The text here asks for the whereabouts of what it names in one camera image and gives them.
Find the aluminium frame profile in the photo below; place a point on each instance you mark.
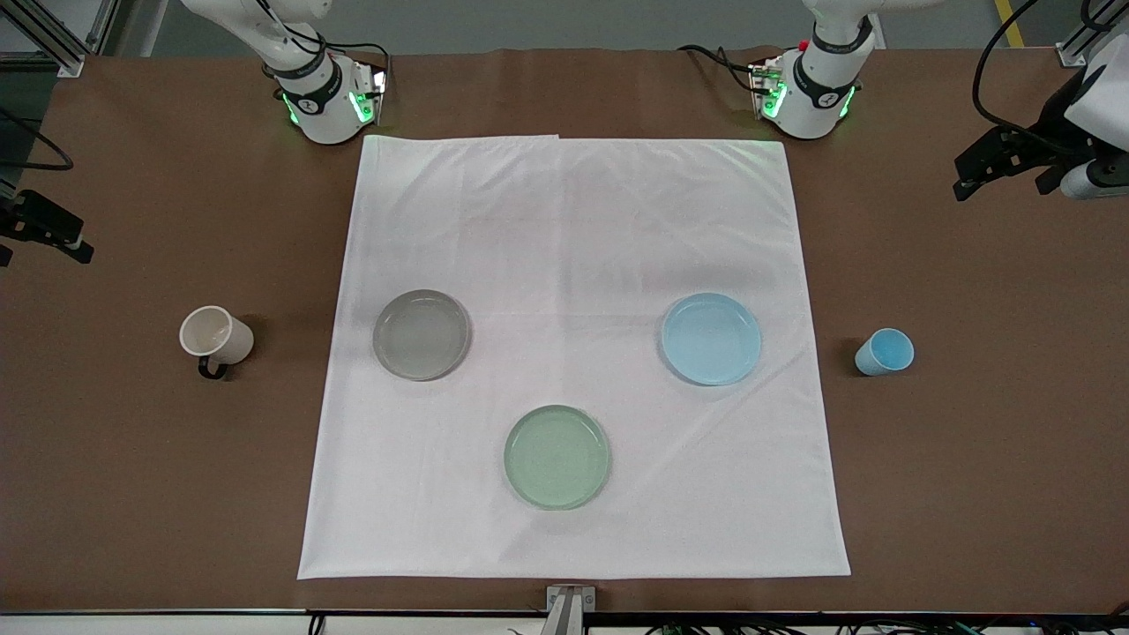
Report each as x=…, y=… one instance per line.
x=53, y=35
x=1080, y=40

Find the grey metal table bracket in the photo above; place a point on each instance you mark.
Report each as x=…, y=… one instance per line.
x=571, y=608

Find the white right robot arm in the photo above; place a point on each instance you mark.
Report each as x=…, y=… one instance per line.
x=322, y=97

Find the gray round plate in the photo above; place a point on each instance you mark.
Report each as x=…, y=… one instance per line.
x=421, y=335

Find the pale green round plate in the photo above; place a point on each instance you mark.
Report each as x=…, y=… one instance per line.
x=557, y=457

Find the light blue round plate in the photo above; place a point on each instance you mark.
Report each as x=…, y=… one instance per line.
x=711, y=339

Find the white square cloth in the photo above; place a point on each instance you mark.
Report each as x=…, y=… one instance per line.
x=573, y=265

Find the light blue cup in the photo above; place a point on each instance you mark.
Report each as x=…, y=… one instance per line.
x=885, y=353

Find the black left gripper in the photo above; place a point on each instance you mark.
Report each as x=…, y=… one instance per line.
x=1048, y=125

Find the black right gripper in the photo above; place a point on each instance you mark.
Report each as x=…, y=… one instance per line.
x=35, y=216

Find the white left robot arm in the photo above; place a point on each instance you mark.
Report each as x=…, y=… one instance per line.
x=816, y=93

